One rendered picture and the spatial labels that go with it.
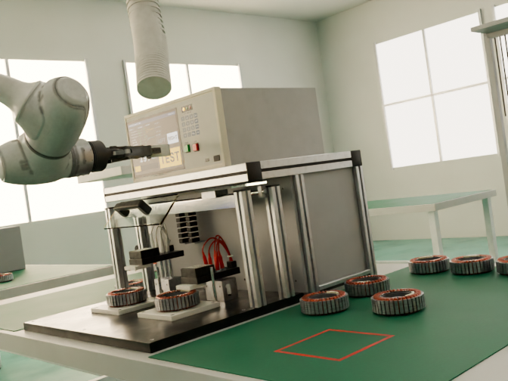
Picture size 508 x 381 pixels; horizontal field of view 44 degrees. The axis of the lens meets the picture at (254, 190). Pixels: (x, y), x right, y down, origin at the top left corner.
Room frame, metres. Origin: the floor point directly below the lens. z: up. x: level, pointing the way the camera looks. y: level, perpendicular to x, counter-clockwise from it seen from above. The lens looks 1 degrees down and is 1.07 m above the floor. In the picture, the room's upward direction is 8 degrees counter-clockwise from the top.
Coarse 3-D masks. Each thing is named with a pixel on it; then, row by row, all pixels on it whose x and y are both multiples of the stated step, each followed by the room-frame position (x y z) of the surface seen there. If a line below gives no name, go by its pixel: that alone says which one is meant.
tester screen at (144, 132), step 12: (144, 120) 1.83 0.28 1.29; (156, 120) 1.79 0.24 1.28; (168, 120) 1.75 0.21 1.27; (132, 132) 1.89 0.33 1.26; (144, 132) 1.84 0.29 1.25; (156, 132) 1.80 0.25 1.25; (168, 132) 1.76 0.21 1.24; (132, 144) 1.89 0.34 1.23; (144, 144) 1.85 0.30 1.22; (156, 144) 1.80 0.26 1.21; (156, 168) 1.82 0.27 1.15; (168, 168) 1.78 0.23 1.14
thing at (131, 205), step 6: (120, 204) 1.44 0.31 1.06; (126, 204) 1.42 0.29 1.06; (132, 204) 1.39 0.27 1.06; (138, 204) 1.38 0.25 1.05; (144, 204) 1.38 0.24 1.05; (120, 210) 1.44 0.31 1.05; (126, 210) 1.46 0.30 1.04; (144, 210) 1.38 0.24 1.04; (150, 210) 1.39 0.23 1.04; (126, 216) 1.46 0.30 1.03
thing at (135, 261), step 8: (144, 248) 1.85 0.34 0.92; (152, 248) 1.81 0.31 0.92; (136, 256) 1.79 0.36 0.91; (144, 256) 1.78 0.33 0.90; (152, 256) 1.80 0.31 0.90; (160, 256) 1.81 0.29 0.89; (168, 256) 1.83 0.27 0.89; (176, 256) 1.85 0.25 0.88; (136, 264) 1.79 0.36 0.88; (144, 264) 1.77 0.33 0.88; (160, 264) 1.87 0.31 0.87; (168, 272) 1.86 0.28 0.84
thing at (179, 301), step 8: (160, 296) 1.56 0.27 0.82; (168, 296) 1.54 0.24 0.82; (176, 296) 1.55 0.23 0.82; (184, 296) 1.54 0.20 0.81; (192, 296) 1.55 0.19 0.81; (160, 304) 1.54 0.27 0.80; (168, 304) 1.53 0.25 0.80; (176, 304) 1.53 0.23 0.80; (184, 304) 1.54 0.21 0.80; (192, 304) 1.55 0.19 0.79
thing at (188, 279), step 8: (184, 272) 1.63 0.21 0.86; (192, 272) 1.60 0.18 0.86; (200, 272) 1.60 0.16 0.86; (208, 272) 1.62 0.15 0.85; (216, 272) 1.64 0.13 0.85; (224, 272) 1.65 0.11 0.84; (232, 272) 1.67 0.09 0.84; (184, 280) 1.63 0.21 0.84; (192, 280) 1.61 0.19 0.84; (200, 280) 1.60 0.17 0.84; (208, 280) 1.61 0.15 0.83; (176, 288) 1.62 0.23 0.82; (184, 288) 1.59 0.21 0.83; (192, 288) 1.58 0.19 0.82
